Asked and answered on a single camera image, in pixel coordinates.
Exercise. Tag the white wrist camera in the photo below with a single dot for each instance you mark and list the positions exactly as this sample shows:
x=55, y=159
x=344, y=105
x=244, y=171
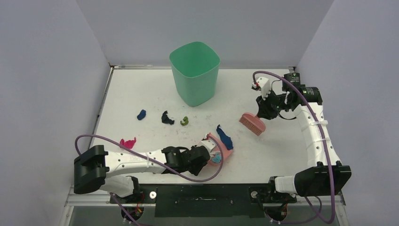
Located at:
x=263, y=85
x=209, y=143

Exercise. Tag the dark navy paper scrap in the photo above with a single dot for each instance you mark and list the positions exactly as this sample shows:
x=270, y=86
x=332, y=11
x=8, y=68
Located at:
x=165, y=119

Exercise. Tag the green paper scrap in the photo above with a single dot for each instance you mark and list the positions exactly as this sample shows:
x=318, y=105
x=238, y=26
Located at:
x=184, y=121

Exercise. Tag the pink plastic dustpan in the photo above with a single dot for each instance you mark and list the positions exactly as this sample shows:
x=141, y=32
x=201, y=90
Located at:
x=224, y=152

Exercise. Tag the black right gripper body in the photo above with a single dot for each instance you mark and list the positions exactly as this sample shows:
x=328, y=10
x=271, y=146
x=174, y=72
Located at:
x=266, y=108

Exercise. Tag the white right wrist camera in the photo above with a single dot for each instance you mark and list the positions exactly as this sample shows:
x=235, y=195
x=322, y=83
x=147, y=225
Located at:
x=263, y=85

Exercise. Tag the small blue paper scrap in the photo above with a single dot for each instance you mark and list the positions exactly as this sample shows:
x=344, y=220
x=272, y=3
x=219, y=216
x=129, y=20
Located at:
x=141, y=115

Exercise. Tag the magenta paper scrap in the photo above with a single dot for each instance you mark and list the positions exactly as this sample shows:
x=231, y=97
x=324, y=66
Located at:
x=128, y=143

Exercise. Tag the green plastic bin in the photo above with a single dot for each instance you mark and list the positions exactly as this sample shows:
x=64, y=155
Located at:
x=195, y=68

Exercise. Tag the aluminium frame rail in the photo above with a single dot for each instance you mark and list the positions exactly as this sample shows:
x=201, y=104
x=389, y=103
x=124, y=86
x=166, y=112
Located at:
x=102, y=198

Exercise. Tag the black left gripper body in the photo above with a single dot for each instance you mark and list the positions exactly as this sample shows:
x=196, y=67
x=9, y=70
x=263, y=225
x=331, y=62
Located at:
x=193, y=169

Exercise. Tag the light blue paper scrap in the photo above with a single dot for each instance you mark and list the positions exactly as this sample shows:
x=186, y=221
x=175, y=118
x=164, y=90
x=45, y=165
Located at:
x=216, y=158

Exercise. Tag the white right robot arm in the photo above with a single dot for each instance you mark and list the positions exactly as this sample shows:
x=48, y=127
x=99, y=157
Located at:
x=325, y=175

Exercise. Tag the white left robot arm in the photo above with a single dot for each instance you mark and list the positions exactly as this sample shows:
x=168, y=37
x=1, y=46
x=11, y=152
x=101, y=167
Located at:
x=98, y=169

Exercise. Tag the pink hand brush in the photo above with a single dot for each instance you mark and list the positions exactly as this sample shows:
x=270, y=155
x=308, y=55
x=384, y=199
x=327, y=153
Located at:
x=253, y=123

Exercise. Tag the long blue paper scrap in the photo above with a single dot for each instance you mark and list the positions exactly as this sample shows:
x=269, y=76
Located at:
x=225, y=139

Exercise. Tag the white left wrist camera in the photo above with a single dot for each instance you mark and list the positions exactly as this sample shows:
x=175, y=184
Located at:
x=209, y=143

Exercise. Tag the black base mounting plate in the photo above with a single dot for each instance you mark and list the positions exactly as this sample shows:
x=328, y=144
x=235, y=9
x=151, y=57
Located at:
x=208, y=200

